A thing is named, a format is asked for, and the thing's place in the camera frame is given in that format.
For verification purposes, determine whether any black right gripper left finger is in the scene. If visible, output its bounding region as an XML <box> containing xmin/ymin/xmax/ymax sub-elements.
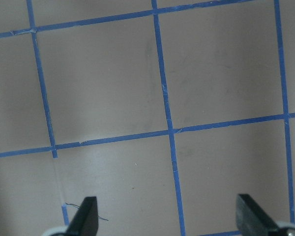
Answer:
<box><xmin>65</xmin><ymin>196</ymin><xmax>99</xmax><ymax>236</ymax></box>

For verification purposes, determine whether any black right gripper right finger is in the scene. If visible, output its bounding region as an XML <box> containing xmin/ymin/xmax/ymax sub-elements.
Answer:
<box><xmin>236</xmin><ymin>194</ymin><xmax>282</xmax><ymax>236</ymax></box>

